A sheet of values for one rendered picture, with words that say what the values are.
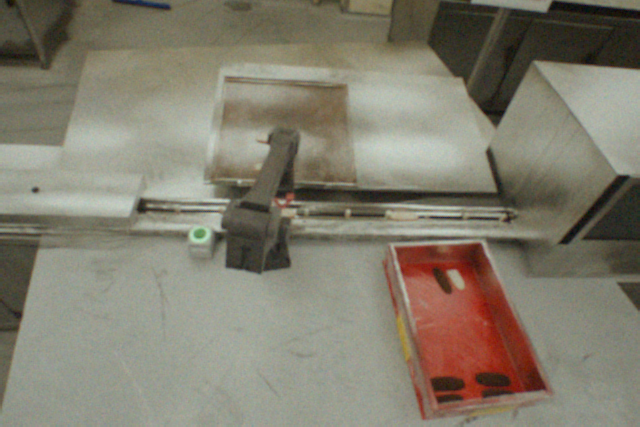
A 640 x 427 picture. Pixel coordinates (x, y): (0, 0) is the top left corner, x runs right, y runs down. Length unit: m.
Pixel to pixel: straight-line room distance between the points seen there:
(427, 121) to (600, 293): 0.85
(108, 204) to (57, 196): 0.16
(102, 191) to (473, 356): 1.20
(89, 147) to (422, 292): 1.29
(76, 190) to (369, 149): 0.99
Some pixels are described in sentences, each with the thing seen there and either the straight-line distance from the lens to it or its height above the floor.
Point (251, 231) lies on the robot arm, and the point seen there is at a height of 1.27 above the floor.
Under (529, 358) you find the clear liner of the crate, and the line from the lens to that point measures 1.26.
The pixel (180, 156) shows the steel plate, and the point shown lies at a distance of 1.63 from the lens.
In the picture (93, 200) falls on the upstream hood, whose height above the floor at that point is 0.92.
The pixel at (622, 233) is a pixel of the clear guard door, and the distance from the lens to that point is 1.47.
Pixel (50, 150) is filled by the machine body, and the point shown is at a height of 0.82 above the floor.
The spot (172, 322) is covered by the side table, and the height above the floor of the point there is 0.82.
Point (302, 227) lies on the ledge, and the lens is 1.33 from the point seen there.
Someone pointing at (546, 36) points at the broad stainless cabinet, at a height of 0.78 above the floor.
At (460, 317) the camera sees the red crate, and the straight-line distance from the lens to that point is 1.33.
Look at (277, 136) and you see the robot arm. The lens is 1.09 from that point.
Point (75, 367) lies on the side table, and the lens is 1.26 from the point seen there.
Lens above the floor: 1.92
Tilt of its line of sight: 47 degrees down
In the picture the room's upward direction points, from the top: 9 degrees clockwise
